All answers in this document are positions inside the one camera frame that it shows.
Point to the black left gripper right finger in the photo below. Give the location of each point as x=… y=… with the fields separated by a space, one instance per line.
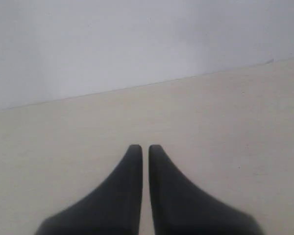
x=179 y=207

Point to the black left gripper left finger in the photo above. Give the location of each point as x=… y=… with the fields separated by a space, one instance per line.
x=113 y=208

